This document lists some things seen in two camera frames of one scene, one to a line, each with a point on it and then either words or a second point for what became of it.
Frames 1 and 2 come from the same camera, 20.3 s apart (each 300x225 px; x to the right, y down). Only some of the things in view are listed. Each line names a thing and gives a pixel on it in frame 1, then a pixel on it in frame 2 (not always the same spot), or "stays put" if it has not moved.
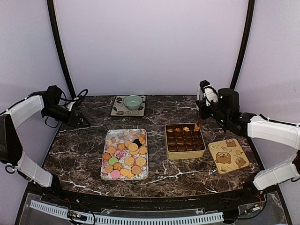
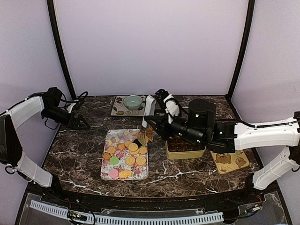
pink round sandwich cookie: (115, 174) stays put
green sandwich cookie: (112, 161) stays put
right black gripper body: (205, 115) -> (164, 128)
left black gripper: (75, 124) stays put
